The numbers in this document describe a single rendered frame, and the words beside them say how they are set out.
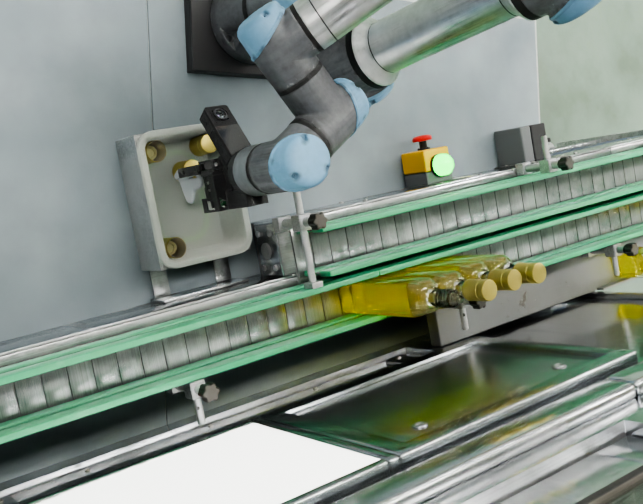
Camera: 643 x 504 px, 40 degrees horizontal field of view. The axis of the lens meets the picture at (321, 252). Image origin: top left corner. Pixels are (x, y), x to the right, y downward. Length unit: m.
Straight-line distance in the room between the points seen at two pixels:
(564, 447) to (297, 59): 0.61
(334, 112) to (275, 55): 0.11
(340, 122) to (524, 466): 0.52
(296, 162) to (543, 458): 0.49
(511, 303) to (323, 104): 0.75
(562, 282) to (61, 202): 1.06
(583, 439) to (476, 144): 0.96
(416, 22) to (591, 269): 0.85
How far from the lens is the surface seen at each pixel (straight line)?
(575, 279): 1.98
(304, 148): 1.18
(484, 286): 1.38
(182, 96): 1.56
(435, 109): 1.89
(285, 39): 1.21
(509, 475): 1.06
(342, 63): 1.44
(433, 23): 1.35
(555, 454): 1.10
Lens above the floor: 2.14
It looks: 56 degrees down
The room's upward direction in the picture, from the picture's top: 88 degrees clockwise
